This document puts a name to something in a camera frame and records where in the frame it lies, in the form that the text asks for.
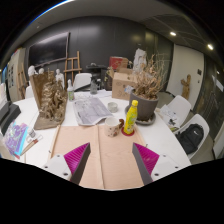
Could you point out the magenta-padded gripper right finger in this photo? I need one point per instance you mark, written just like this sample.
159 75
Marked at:
148 158

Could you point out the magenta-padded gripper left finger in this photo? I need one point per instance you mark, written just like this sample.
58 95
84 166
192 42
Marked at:
76 158

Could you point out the yellow drink bottle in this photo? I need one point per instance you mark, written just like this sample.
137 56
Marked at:
130 118

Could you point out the light wooden board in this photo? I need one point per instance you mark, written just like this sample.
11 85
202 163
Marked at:
110 156

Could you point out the grey plant saucer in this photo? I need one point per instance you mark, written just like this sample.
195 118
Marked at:
150 120

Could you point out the black backpack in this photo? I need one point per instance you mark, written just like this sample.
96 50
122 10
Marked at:
190 138

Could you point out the stack of papers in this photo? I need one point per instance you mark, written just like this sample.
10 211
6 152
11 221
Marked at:
169 115

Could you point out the grey printed sheet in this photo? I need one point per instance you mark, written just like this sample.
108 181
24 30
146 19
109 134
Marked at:
90 110

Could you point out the dried plant in grey pot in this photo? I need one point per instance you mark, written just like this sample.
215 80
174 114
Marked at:
145 105

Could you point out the small white bowl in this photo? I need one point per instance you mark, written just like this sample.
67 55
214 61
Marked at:
112 107

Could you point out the white shell chair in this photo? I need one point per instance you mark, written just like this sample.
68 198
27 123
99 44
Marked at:
200 120
181 105

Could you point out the brown clay relief sculpture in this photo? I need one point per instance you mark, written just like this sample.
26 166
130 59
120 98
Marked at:
50 100

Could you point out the colourful book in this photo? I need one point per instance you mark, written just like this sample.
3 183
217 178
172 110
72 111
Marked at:
15 138

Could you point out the white spray bottle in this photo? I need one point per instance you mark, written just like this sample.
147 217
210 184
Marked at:
70 92

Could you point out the grey glass jug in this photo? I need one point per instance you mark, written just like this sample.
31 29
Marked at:
93 87

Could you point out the brown cardboard box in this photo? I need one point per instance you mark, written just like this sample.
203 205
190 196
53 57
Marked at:
120 85

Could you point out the black box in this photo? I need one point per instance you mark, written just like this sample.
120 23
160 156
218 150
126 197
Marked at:
8 115

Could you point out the wooden figure sculpture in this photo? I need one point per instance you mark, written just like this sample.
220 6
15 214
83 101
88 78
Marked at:
186 86

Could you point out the small white plaster bust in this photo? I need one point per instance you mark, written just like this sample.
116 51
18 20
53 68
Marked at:
32 70
59 78

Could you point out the wooden easel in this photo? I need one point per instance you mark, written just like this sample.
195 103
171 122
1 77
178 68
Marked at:
72 68

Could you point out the white plaster statue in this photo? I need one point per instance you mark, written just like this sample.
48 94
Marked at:
140 58

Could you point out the red box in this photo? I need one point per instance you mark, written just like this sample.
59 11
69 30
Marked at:
117 62

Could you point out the white cabinet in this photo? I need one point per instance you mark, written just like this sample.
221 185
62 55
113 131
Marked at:
16 75

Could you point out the round ceiling spotlight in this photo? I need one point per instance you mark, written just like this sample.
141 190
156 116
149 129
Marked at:
210 47
173 33

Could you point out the black wall screen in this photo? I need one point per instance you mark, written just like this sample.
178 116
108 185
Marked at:
48 49

